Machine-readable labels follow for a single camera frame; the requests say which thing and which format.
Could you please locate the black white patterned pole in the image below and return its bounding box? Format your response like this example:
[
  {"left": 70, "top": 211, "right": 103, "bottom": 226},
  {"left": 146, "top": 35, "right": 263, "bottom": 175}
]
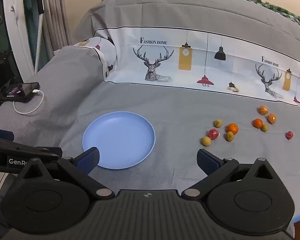
[{"left": 33, "top": 0, "right": 45, "bottom": 74}]

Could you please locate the black smartphone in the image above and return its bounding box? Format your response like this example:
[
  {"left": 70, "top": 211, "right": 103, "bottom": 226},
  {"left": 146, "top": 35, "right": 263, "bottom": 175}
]
[{"left": 0, "top": 82, "right": 40, "bottom": 103}]

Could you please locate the beige curtain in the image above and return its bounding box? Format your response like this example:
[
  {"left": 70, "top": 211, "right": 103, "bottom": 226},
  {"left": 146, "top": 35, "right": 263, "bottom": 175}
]
[{"left": 41, "top": 0, "right": 72, "bottom": 53}]

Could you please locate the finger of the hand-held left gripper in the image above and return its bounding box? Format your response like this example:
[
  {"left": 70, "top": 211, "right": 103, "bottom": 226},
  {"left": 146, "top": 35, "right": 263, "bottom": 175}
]
[
  {"left": 0, "top": 135, "right": 63, "bottom": 159},
  {"left": 0, "top": 127, "right": 15, "bottom": 142}
]

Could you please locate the light blue plate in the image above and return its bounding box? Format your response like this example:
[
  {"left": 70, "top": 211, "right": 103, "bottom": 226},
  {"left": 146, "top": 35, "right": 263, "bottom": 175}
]
[{"left": 82, "top": 111, "right": 156, "bottom": 170}]

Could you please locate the grey printed pillow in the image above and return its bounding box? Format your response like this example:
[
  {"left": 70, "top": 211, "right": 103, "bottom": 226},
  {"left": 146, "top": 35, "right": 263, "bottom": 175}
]
[{"left": 37, "top": 36, "right": 118, "bottom": 110}]

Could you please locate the grey printed duvet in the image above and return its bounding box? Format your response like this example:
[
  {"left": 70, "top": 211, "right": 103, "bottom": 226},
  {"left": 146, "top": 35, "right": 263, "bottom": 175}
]
[{"left": 74, "top": 0, "right": 300, "bottom": 112}]

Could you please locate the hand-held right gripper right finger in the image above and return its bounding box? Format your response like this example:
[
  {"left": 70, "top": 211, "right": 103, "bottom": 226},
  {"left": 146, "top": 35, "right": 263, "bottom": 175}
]
[{"left": 181, "top": 148, "right": 283, "bottom": 200}]

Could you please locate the white window frame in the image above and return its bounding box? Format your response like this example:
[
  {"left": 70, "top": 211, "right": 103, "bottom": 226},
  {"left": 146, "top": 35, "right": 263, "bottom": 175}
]
[{"left": 4, "top": 0, "right": 35, "bottom": 74}]

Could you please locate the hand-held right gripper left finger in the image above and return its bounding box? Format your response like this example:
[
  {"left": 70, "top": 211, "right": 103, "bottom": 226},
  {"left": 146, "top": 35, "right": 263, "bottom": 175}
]
[{"left": 16, "top": 147, "right": 115, "bottom": 200}]

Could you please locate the white charging cable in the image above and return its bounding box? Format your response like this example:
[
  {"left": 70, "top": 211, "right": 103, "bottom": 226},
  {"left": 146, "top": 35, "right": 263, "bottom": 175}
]
[{"left": 14, "top": 89, "right": 45, "bottom": 115}]

